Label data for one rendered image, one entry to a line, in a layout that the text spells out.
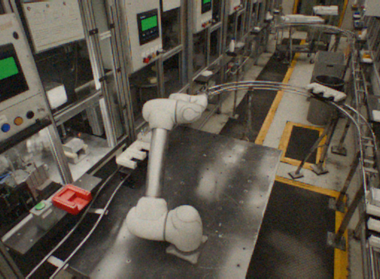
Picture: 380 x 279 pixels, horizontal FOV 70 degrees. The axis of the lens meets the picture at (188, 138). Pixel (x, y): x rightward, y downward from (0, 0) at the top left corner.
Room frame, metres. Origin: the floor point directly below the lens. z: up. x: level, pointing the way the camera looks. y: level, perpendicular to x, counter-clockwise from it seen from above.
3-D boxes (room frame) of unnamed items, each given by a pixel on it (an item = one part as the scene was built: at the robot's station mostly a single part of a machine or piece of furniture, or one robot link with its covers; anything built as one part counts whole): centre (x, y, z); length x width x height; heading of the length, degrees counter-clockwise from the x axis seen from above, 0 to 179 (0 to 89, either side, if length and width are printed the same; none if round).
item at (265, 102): (5.38, -1.82, 0.01); 5.85 x 0.59 x 0.01; 155
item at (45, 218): (0.89, 0.71, 0.97); 0.08 x 0.08 x 0.12; 65
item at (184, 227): (0.91, 0.02, 0.85); 0.18 x 0.16 x 0.22; 82
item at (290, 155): (2.83, -1.46, 0.01); 1.00 x 0.55 x 0.01; 155
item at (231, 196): (1.34, 0.02, 0.66); 1.50 x 1.06 x 0.04; 155
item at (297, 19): (6.15, -2.41, 0.48); 0.88 x 0.56 x 0.96; 83
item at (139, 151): (1.56, 0.35, 0.84); 0.36 x 0.14 x 0.10; 155
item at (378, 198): (1.03, -1.06, 0.92); 0.13 x 0.10 x 0.09; 65
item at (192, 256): (0.93, 0.00, 0.71); 0.22 x 0.18 x 0.06; 155
